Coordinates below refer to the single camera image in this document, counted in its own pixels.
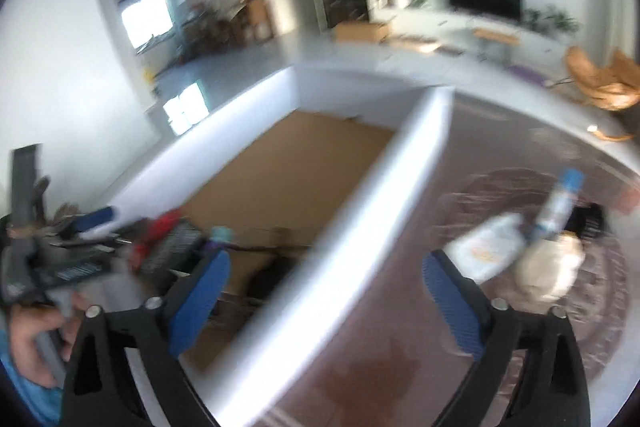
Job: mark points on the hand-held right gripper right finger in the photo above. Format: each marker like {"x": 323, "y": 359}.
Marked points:
{"x": 455, "y": 307}

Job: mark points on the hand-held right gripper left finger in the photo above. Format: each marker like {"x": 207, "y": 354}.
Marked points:
{"x": 200, "y": 302}

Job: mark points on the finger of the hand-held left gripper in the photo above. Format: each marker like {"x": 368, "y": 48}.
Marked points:
{"x": 95, "y": 246}
{"x": 95, "y": 218}

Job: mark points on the black soap box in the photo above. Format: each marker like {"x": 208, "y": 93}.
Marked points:
{"x": 175, "y": 244}

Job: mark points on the red object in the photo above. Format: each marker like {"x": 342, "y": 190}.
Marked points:
{"x": 157, "y": 227}

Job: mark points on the purple toy wand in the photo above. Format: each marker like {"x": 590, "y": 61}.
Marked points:
{"x": 222, "y": 234}

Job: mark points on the white storage box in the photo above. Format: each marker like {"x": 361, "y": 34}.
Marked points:
{"x": 310, "y": 167}

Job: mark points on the person's left forearm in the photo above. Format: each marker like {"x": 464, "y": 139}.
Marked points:
{"x": 30, "y": 399}

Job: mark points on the person's left hand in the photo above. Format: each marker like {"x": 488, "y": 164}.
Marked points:
{"x": 30, "y": 342}

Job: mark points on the white packet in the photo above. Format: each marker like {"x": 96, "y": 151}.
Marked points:
{"x": 487, "y": 249}

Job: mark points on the cream knitted cloth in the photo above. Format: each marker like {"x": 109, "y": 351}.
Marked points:
{"x": 550, "y": 267}

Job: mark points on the blue and white box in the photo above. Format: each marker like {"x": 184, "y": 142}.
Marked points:
{"x": 555, "y": 207}

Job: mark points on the black hair scrunchie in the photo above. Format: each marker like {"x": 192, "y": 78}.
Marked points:
{"x": 592, "y": 222}

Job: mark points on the wooden chair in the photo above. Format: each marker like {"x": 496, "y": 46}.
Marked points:
{"x": 600, "y": 77}

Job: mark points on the white television cabinet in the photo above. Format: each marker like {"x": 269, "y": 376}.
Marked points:
{"x": 450, "y": 27}

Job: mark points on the cardboard box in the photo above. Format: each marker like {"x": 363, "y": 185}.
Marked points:
{"x": 362, "y": 32}

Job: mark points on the small potted plant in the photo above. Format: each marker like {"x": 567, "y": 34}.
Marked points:
{"x": 532, "y": 17}

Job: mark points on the large potted plant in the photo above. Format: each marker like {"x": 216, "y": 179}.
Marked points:
{"x": 560, "y": 21}

